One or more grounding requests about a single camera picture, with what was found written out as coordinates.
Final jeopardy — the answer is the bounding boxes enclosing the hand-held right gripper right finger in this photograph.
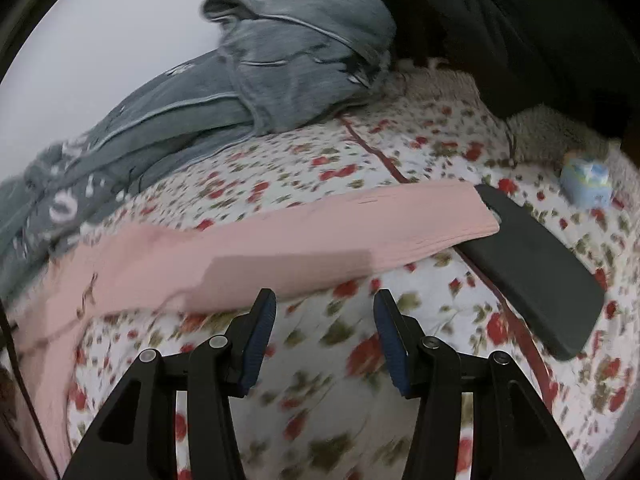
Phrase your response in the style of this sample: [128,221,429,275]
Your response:
[373,289,586,480]

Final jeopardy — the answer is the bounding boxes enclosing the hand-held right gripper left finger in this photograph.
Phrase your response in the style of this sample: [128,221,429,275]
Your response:
[62,288,277,480]

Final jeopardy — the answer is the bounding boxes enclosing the pink knit sweater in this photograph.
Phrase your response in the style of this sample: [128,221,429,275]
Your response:
[10,180,501,480]

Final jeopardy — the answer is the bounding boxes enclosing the black phone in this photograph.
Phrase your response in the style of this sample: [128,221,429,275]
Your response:
[457,183,607,362]

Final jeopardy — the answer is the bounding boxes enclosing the floral bed sheet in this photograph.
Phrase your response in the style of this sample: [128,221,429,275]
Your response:
[0,67,640,480]

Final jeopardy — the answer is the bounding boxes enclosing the grey printed blanket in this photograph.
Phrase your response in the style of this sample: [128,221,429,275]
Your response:
[0,0,398,306]

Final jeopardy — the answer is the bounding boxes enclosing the black jacket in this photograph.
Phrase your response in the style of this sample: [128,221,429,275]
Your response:
[332,0,640,126]

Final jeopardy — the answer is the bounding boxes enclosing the black cable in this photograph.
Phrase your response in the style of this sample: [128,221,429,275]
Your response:
[0,300,53,461]

